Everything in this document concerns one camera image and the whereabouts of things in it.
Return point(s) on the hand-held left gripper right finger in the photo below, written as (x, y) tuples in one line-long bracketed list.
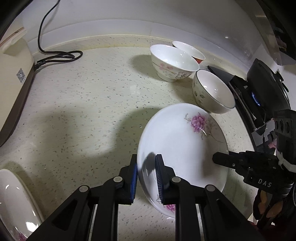
[(159, 185)]

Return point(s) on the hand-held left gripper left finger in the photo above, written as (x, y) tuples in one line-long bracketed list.
[(134, 185)]

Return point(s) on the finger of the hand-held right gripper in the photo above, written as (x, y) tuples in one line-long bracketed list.
[(231, 160)]

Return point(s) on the white plate pink flowers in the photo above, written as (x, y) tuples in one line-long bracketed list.
[(16, 204), (185, 148)]

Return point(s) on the white bowl dark rim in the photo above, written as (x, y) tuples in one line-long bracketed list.
[(212, 90)]

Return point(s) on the white bowl outlined flowers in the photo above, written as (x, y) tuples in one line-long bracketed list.
[(166, 69)]

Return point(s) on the white bowl red base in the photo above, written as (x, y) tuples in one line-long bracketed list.
[(187, 49)]

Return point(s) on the person's right hand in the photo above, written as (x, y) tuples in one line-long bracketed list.
[(263, 201)]

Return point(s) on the black cooking pot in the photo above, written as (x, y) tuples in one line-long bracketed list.
[(266, 83)]

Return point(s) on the black gas stove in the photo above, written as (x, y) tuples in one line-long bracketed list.
[(222, 71)]

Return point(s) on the range hood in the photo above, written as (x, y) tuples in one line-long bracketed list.
[(277, 27)]

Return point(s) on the cream rice cooker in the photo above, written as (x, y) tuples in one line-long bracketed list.
[(11, 92)]

